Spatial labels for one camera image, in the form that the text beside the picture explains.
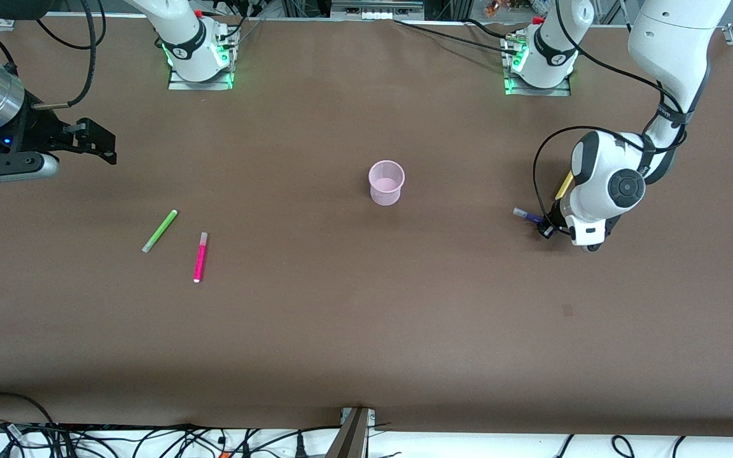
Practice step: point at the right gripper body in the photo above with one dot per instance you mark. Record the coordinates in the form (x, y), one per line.
(31, 132)

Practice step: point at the purple marker pen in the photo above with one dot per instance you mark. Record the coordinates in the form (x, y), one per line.
(527, 215)

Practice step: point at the pink marker pen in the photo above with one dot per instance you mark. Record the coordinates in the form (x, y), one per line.
(200, 257)

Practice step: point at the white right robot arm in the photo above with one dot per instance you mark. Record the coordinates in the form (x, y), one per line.
(188, 44)

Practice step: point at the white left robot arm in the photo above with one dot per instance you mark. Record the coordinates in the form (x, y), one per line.
(614, 178)

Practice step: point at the pink mesh pen holder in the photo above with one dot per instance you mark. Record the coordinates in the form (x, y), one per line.
(385, 191)

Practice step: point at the yellow marker pen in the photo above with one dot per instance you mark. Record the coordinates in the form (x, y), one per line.
(564, 186)

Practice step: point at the green marker pen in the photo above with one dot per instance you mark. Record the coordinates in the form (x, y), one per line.
(160, 231)

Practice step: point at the orange background object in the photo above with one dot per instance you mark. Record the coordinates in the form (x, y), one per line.
(497, 7)

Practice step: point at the black power plug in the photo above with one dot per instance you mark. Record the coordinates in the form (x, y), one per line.
(300, 445)

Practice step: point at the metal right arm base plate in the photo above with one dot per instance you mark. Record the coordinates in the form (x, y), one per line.
(179, 81)

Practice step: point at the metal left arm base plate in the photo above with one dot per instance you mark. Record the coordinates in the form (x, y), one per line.
(532, 91)

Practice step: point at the metal table clamp bracket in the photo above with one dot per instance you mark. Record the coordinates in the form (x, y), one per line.
(350, 432)

